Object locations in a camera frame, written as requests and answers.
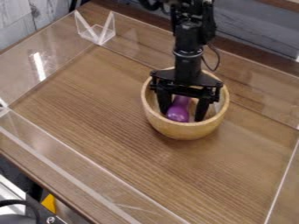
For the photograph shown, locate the black cable bottom left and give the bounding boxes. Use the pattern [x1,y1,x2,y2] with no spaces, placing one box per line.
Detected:
[0,199,42,224]

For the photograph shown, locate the purple toy eggplant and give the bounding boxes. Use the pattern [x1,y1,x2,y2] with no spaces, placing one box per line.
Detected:
[165,95,191,123]

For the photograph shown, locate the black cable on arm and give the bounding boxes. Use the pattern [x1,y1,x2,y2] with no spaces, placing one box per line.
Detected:
[200,43,221,73]

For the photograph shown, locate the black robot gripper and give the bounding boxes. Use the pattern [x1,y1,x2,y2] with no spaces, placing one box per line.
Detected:
[151,50,223,122]

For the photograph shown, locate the brown wooden bowl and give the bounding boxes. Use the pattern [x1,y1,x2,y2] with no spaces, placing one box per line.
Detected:
[140,73,229,140]

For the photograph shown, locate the clear acrylic corner bracket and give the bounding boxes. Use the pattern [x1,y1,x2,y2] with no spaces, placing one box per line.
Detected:
[73,10,116,46]

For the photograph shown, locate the clear acrylic table barrier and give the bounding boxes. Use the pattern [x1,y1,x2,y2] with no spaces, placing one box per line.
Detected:
[0,3,299,224]

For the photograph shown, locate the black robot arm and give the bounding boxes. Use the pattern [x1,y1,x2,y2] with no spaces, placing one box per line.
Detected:
[137,0,223,122]

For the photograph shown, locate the yellow black device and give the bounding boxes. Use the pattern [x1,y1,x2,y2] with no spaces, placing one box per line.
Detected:
[24,194,68,224]

